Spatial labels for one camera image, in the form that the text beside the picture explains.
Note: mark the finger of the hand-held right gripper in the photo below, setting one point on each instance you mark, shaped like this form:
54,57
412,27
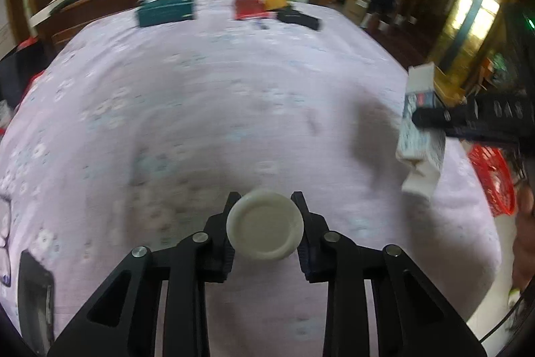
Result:
434,117

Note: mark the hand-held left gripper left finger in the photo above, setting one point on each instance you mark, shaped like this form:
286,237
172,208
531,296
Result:
219,252

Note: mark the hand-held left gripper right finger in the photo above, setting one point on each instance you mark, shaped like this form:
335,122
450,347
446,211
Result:
311,252

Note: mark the blue and white box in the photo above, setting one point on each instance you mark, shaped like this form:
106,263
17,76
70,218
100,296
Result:
418,156

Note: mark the white round lid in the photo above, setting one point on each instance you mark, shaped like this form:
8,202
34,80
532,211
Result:
263,225

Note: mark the red plastic wastebasket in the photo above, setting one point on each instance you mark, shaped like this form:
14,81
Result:
493,181

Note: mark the golden pillar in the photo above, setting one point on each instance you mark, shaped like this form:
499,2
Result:
468,14

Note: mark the labelled cardboard box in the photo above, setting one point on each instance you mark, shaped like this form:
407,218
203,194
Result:
357,7

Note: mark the black case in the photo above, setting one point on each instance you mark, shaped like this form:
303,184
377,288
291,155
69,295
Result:
299,19

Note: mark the black smartphone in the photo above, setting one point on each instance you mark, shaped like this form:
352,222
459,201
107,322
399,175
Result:
35,298

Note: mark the yellow packet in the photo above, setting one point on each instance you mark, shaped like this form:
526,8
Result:
276,1

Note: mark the red booklet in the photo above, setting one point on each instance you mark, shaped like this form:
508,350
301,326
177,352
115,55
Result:
250,9

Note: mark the eyeglasses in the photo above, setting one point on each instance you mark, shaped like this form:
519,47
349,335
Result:
4,244

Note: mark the dark green tissue box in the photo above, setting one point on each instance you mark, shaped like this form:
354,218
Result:
167,12

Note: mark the black chair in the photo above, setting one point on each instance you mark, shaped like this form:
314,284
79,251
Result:
16,68

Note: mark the red plastic bag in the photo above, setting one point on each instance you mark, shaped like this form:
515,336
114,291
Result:
27,43

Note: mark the white flat box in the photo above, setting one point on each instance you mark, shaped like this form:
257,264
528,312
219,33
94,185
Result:
41,14

